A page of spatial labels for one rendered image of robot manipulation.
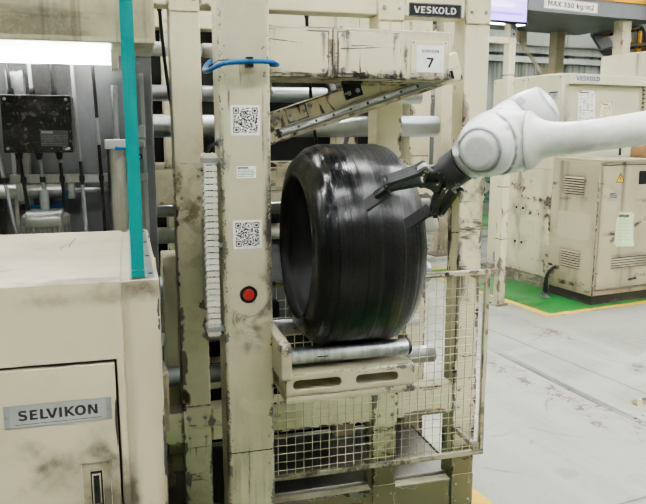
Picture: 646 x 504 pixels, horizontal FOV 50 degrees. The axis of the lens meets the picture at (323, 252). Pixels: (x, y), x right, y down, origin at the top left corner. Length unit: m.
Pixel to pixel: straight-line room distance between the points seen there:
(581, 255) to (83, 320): 5.68
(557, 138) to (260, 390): 1.07
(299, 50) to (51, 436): 1.35
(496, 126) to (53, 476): 0.89
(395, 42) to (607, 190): 4.37
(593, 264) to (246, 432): 4.79
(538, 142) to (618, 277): 5.41
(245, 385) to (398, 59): 1.06
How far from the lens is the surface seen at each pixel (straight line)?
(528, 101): 1.38
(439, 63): 2.25
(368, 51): 2.17
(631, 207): 6.60
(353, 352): 1.88
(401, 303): 1.79
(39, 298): 1.08
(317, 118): 2.25
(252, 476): 2.03
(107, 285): 1.07
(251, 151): 1.80
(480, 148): 1.21
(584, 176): 6.41
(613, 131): 1.28
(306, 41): 2.12
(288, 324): 2.11
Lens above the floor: 1.48
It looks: 10 degrees down
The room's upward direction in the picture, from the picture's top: straight up
